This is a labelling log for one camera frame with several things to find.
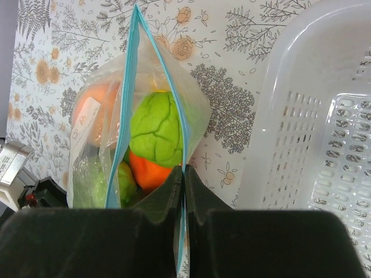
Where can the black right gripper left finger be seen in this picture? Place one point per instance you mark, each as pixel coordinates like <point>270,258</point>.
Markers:
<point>137,242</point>

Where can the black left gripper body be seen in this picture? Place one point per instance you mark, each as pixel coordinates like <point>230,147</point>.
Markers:
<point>44,193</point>

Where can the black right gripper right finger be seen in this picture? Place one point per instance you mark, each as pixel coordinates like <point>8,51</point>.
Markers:
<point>263,243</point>

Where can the orange mandarin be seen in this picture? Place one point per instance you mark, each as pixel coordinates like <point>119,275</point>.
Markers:
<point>148,175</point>

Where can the peach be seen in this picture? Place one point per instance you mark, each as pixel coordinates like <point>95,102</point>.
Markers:
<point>103,93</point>

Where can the green cabbage ball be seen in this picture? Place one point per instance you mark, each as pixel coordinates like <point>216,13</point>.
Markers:
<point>155,130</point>
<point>90,186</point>

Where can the clear zip top bag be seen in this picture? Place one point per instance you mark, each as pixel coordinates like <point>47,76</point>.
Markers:
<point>146,67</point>

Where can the white plastic perforated basket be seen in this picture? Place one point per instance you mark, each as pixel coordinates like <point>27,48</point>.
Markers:
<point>310,143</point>

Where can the floral tablecloth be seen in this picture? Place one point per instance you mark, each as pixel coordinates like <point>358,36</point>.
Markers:
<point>225,45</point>

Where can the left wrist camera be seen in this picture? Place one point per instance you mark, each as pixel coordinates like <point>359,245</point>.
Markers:
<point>14,176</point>

